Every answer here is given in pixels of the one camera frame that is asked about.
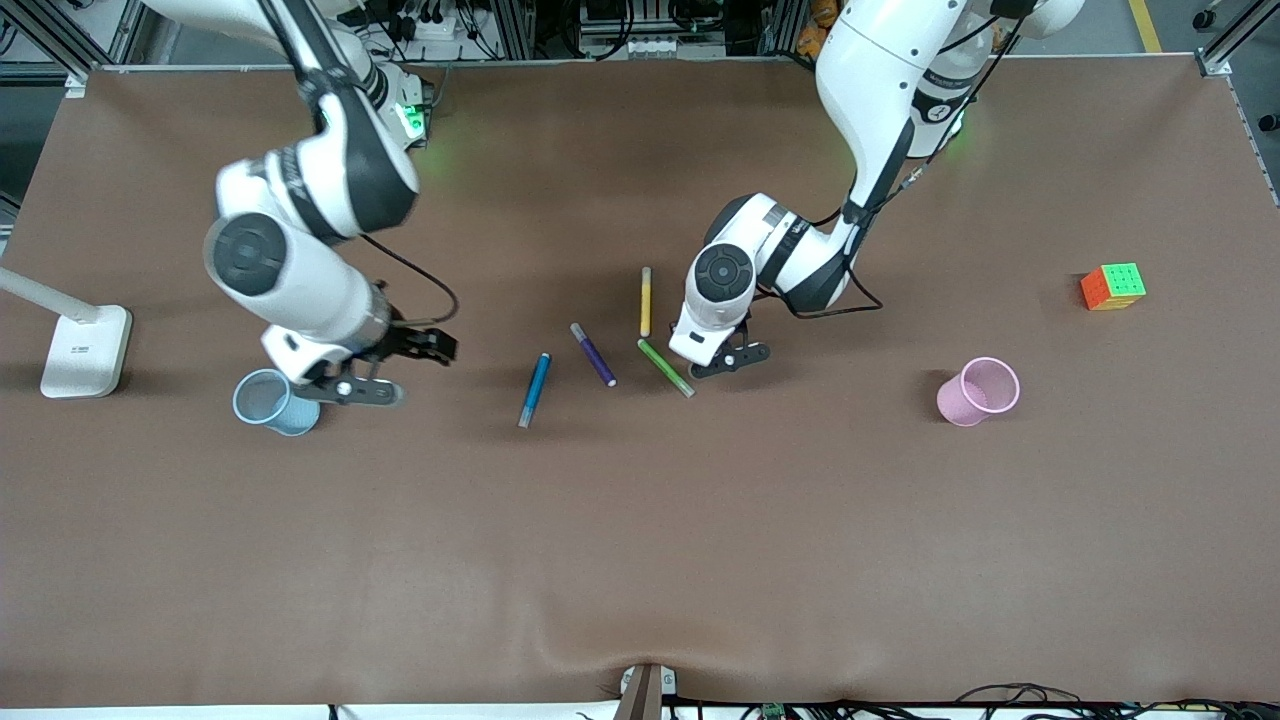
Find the blue marker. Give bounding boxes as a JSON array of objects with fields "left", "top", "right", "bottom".
[{"left": 517, "top": 352, "right": 552, "bottom": 429}]

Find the light blue mesh cup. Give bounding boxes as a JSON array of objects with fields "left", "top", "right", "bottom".
[{"left": 232, "top": 368, "right": 321, "bottom": 438}]

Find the purple marker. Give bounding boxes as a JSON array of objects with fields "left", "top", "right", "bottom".
[{"left": 570, "top": 322, "right": 618, "bottom": 388}]

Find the green marker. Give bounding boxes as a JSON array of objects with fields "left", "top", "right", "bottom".
[{"left": 637, "top": 339, "right": 696, "bottom": 399}]

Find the white power strip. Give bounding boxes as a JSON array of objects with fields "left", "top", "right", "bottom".
[{"left": 395, "top": 8, "right": 456, "bottom": 43}]

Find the white lamp base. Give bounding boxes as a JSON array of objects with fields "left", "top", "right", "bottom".
[{"left": 0, "top": 265, "right": 133, "bottom": 400}]

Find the orange snack bag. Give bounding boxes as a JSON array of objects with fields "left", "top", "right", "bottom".
[{"left": 797, "top": 0, "right": 846, "bottom": 56}]

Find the pink mesh cup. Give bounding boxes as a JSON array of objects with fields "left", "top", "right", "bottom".
[{"left": 936, "top": 357, "right": 1021, "bottom": 429}]

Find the colourful puzzle cube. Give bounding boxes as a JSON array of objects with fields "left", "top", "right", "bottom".
[{"left": 1080, "top": 262, "right": 1148, "bottom": 312}]

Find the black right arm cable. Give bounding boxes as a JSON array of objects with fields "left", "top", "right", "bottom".
[{"left": 358, "top": 233, "right": 460, "bottom": 326}]

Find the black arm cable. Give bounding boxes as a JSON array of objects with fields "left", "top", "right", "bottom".
[
  {"left": 755, "top": 20, "right": 1011, "bottom": 319},
  {"left": 358, "top": 233, "right": 460, "bottom": 326}
]

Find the aluminium table edge rail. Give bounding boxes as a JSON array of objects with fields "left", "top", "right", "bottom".
[{"left": 65, "top": 52, "right": 1231, "bottom": 73}]

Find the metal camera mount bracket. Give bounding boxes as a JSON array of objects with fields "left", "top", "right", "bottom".
[{"left": 618, "top": 663, "right": 678, "bottom": 720}]

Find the aluminium frame profile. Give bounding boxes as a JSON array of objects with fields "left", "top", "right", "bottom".
[
  {"left": 0, "top": 0, "right": 111, "bottom": 96},
  {"left": 1195, "top": 0, "right": 1280, "bottom": 79}
]

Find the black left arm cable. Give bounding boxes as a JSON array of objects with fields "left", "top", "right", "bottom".
[{"left": 755, "top": 20, "right": 1011, "bottom": 319}]

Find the black floor cable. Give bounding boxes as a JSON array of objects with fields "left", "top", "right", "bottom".
[{"left": 955, "top": 683, "right": 1091, "bottom": 713}]

